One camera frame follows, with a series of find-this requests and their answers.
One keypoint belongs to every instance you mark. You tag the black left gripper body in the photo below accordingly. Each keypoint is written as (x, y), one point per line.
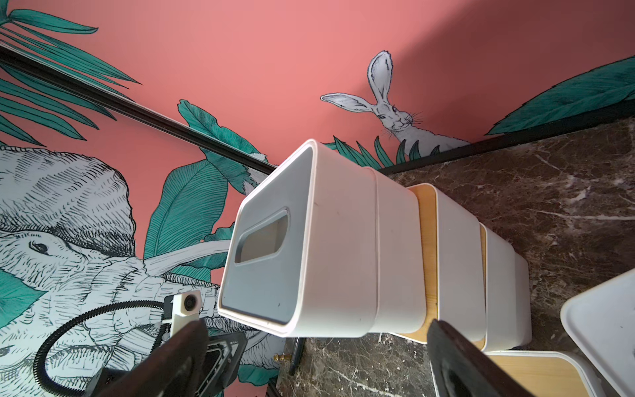
(222, 357)

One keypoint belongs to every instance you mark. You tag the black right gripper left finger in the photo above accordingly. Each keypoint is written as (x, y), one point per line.
(174, 369)

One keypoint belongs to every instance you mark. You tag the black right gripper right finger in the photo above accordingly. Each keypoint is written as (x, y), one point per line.
(460, 369)

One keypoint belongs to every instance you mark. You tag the large white box bamboo lid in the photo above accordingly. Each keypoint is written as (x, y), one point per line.
(501, 319)

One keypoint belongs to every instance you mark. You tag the small white box bamboo lid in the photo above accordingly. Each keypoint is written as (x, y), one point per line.
(549, 373)

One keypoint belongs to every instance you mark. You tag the white box bamboo lid corner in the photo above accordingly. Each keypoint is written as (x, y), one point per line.
(453, 267)

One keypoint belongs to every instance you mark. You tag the white box grey lid back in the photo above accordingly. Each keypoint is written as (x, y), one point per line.
(302, 260)

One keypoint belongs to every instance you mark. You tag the narrow white box bamboo lid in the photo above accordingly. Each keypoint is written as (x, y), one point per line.
(401, 297)

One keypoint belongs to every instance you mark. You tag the pink white drip tissue box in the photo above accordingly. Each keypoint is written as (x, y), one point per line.
(600, 321)

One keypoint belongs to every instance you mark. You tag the white box yellow wood lid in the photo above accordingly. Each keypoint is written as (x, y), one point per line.
(523, 298)

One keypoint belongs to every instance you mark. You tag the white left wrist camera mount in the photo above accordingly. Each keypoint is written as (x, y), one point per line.
(181, 309)

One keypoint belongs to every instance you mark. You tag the black left frame post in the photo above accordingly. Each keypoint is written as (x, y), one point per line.
(28, 64)

